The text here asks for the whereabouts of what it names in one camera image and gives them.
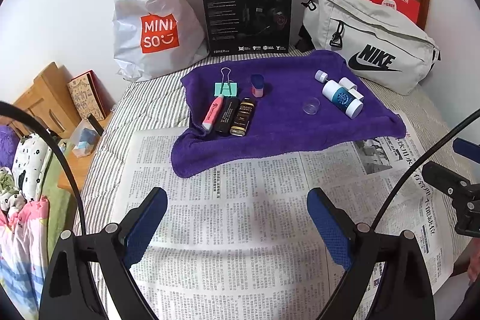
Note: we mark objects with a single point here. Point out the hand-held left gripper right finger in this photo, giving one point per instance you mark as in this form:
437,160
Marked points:
330,226

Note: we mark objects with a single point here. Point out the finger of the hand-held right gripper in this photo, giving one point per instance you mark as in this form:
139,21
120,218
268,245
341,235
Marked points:
446,179
467,148

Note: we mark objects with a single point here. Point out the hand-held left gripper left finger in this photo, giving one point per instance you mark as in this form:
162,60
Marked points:
146,226

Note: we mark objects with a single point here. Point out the clear plastic cap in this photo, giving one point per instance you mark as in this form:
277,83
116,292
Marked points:
311,106

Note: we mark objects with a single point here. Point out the white blue bottle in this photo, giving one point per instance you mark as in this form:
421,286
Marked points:
343,98

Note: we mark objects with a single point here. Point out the pink highlighter pen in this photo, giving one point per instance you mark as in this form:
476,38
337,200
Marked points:
213,113

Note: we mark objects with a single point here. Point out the black lighter tube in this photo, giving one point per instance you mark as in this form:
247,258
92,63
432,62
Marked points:
227,117

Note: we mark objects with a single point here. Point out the white tape roll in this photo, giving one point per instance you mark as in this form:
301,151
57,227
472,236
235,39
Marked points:
347,83

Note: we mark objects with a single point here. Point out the black and gold tube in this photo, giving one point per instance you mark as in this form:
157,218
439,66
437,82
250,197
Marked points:
243,117

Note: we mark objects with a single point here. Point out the small white plug cap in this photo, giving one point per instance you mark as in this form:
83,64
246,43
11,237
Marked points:
321,76

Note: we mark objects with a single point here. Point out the green binder clip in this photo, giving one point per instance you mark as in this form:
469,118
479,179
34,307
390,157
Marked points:
225,89

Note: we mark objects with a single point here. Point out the newspaper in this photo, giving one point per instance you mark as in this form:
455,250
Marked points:
243,230

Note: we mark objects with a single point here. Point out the green blanket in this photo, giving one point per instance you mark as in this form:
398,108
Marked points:
60,200

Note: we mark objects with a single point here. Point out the purple towel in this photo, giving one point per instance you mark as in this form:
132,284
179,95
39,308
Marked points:
285,132

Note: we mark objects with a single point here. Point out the clear box with blue item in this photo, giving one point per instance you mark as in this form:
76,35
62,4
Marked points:
84,142

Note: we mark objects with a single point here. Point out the pink patterned blanket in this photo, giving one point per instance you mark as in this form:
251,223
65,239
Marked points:
22,252

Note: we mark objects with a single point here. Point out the polka dot pillow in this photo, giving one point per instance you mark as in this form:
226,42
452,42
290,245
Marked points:
32,162

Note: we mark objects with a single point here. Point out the patterned cover book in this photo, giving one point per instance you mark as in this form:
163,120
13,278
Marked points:
88,95

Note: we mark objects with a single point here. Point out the grey waist bag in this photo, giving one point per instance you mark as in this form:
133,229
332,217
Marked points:
375,31

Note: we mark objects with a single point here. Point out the purple plush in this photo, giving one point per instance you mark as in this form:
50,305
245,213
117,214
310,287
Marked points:
9,147

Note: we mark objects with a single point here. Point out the wooden headboard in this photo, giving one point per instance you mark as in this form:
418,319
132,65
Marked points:
41,95

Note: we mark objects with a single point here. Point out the white plastic shopping bag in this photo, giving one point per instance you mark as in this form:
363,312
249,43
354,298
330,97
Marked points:
157,5

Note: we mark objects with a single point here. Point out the black headphone box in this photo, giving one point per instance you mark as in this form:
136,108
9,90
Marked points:
243,12

